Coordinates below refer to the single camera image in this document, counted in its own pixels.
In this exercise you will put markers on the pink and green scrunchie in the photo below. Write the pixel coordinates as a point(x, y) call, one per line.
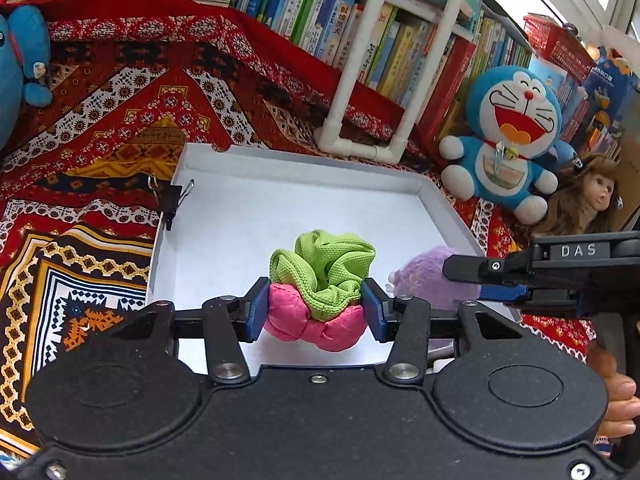
point(314, 295)

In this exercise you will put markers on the black binder clip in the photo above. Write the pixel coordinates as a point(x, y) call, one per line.
point(169, 198)

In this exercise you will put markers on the row of books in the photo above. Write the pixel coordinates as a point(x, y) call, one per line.
point(325, 30)

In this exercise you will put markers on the red plastic basket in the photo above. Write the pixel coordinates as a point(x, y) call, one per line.
point(558, 46)

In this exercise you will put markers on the white PVC pipe frame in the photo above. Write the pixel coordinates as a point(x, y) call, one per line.
point(407, 40)

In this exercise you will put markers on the white shallow tray box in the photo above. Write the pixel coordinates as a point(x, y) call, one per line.
point(243, 204)

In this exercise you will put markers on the brown haired doll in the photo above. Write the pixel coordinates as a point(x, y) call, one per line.
point(585, 201)

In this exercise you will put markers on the round blue plush toy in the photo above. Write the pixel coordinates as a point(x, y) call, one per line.
point(25, 57)

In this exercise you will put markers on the Doraemon plush toy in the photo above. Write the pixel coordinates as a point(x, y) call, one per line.
point(515, 118)

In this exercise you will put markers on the purple fluffy plush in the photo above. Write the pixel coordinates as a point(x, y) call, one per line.
point(422, 277)

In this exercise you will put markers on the right hand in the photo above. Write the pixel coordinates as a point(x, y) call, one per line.
point(623, 404)

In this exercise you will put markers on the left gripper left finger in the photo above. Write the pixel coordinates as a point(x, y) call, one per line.
point(227, 321)

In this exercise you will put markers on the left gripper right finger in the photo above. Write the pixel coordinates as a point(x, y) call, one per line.
point(405, 322)

